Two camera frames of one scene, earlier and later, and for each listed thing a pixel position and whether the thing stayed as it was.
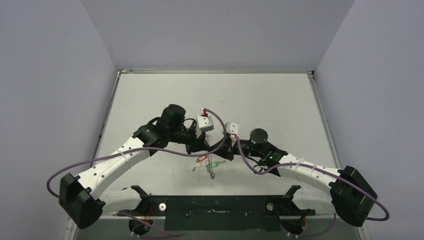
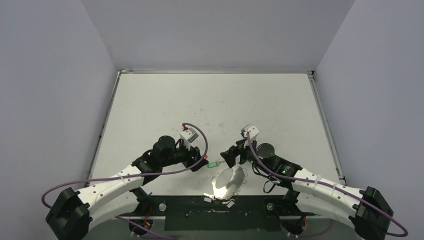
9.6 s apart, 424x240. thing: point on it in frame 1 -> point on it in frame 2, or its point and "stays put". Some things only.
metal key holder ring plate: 214,136 -> 226,182
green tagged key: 215,164 stays put
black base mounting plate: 221,212 stays put
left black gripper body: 188,136 -> 182,154
